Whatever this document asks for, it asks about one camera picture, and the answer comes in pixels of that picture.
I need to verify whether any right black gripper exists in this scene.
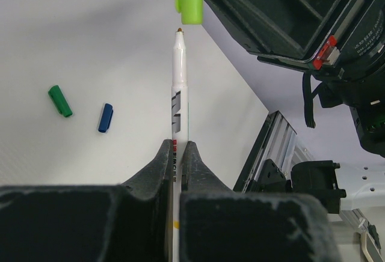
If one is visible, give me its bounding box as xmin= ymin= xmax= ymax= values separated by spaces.
xmin=206 ymin=0 xmax=384 ymax=108

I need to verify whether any light green marker pen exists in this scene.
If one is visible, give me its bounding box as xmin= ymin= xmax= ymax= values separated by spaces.
xmin=171 ymin=28 xmax=189 ymax=261

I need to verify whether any blue pen cap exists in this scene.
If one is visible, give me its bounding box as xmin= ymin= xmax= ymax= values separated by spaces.
xmin=97 ymin=103 xmax=114 ymax=133

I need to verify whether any dark green pen cap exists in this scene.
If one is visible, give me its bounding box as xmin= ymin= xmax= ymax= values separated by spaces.
xmin=48 ymin=85 xmax=73 ymax=118

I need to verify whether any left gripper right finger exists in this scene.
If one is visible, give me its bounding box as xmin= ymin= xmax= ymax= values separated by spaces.
xmin=179 ymin=142 xmax=341 ymax=261

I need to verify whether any aluminium extrusion frame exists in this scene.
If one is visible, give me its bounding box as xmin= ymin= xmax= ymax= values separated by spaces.
xmin=233 ymin=112 xmax=384 ymax=261

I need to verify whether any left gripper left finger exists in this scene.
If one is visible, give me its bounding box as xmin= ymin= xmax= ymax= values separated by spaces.
xmin=1 ymin=140 xmax=173 ymax=261

